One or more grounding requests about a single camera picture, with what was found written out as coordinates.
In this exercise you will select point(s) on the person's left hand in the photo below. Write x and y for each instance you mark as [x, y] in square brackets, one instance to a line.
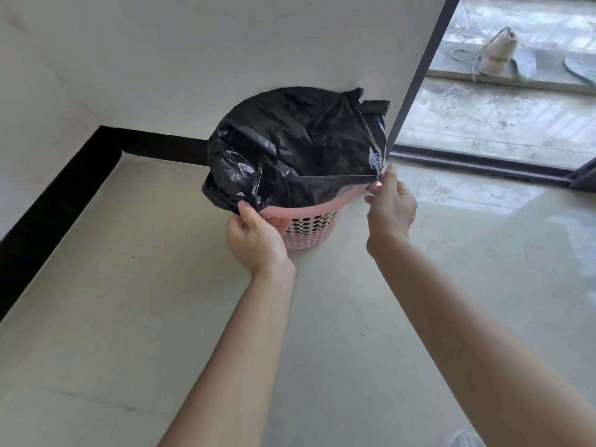
[260, 242]

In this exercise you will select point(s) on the person's white shoe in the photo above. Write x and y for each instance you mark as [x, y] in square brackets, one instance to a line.
[461, 441]

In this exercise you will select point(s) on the person's right forearm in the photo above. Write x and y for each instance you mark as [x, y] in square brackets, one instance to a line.
[465, 349]

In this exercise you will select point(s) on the person's left forearm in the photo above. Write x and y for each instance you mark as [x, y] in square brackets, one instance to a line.
[233, 367]

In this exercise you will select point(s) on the person's right hand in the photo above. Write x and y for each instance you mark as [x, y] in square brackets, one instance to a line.
[391, 214]

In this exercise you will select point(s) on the black sliding door frame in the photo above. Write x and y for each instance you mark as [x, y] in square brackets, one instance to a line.
[427, 60]

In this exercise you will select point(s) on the grey shoe insole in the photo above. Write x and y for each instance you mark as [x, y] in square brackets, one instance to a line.
[525, 65]
[582, 67]

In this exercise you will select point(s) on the black garbage bag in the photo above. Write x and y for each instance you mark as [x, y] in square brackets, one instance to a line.
[288, 134]

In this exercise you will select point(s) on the pink plastic waste basket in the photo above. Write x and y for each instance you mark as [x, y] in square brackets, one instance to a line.
[309, 228]

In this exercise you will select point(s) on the white laced sneaker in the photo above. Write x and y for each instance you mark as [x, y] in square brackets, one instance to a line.
[498, 51]

